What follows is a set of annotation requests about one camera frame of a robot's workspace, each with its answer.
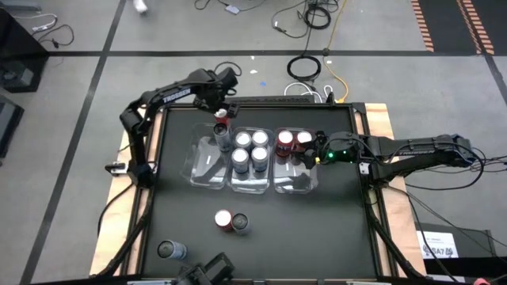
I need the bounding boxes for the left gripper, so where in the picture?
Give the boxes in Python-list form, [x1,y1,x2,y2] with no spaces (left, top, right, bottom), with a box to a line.
[193,66,241,119]

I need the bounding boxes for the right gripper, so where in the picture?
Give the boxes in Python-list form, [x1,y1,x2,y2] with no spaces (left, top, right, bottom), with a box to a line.
[303,130,363,171]

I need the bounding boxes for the red Fanta soda can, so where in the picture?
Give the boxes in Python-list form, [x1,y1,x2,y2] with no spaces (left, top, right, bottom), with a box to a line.
[275,129,295,158]
[214,208,234,233]
[214,108,231,128]
[292,130,314,156]

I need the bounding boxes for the tall slim silver can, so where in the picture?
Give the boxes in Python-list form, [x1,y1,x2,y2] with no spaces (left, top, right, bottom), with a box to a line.
[231,212,251,237]
[212,123,232,154]
[156,239,189,261]

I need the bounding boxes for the blue white soda can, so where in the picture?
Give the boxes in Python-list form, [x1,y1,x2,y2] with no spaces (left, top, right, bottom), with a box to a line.
[251,130,270,151]
[234,131,254,154]
[250,146,270,173]
[231,147,250,175]

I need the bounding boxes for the clear plastic bin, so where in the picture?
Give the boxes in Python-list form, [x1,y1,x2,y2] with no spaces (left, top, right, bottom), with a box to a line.
[228,125,275,196]
[181,122,233,190]
[273,126,320,195]

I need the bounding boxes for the white paper label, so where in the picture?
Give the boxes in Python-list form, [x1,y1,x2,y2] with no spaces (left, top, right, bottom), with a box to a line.
[416,231,459,260]

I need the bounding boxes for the black equipment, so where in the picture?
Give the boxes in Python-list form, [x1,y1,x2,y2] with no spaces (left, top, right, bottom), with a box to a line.
[176,252,235,285]

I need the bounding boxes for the black box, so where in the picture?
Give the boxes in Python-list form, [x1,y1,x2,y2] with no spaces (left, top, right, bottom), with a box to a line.
[415,223,507,278]

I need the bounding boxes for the black case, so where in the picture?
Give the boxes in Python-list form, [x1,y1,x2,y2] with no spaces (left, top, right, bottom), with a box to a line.
[0,94,25,159]

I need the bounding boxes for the black cabinet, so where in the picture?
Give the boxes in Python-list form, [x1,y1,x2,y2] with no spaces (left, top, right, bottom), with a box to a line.
[0,7,51,94]

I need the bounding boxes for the black metal table frame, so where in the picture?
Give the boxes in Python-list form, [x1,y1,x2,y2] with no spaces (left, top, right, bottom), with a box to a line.
[94,89,427,285]

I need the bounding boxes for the white cable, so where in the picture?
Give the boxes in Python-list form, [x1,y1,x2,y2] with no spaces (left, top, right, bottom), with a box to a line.
[13,13,59,32]
[284,82,334,105]

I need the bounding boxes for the coiled black cable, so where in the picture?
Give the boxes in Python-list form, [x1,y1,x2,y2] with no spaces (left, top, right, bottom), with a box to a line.
[303,6,332,31]
[287,55,322,82]

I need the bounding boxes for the yellow cable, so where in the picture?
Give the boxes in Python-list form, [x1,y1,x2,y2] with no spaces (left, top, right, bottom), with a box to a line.
[321,0,349,105]

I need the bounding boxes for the thin black cable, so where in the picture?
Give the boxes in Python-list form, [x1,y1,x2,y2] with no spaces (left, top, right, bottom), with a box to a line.
[33,24,75,49]

